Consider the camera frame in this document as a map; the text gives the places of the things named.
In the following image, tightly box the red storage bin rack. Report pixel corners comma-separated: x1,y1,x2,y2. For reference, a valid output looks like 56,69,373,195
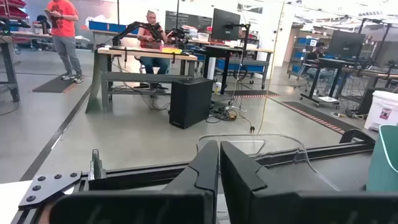
0,0,29,20

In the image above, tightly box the black floor mat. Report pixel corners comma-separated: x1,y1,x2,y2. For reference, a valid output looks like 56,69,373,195
280,100,359,136
232,90,281,100
32,73,84,94

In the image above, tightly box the person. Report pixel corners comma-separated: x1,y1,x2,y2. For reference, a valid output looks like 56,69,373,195
136,10,171,91
44,0,84,84
303,41,333,80

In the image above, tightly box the black standing desk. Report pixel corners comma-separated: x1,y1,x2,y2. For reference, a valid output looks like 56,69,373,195
198,44,249,96

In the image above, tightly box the metal shelf unit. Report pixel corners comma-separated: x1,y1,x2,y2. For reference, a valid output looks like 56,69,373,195
287,35,318,78

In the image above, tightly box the grey wood-top workbench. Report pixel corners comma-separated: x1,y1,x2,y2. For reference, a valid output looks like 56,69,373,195
85,45,199,114

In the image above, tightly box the white trash bin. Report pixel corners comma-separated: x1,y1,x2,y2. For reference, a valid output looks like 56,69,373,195
363,90,398,132

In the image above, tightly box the black rolling desk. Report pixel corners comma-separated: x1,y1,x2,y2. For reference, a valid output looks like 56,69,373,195
299,57,357,110

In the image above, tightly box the black monitor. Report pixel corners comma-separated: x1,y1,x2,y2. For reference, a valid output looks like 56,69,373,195
327,29,366,60
211,7,242,42

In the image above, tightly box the floor cable pile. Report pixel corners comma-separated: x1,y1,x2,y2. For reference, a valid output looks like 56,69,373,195
205,105,254,134

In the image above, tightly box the yellow tray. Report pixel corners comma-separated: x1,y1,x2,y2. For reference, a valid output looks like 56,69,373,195
160,46,183,55

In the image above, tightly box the black table mat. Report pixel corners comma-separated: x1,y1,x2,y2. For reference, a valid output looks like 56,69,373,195
214,149,373,194

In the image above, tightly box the yellow hanging cord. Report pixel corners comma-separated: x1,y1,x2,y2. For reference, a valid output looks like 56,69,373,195
250,0,286,134

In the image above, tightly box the teal plastic bin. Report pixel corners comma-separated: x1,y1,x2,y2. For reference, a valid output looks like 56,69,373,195
366,124,398,192

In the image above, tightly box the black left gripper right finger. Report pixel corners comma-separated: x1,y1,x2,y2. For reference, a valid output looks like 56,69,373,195
220,140,398,224

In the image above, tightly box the black monitor stand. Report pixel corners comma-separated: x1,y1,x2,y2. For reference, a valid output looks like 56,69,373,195
224,22,252,103

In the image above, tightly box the black computer tower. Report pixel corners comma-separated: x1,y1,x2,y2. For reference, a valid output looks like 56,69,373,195
169,77,215,130

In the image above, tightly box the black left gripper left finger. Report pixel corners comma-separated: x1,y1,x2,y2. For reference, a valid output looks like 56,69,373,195
49,139,220,224

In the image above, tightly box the grey side workbench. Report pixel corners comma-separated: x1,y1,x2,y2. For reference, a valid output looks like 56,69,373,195
0,18,21,103

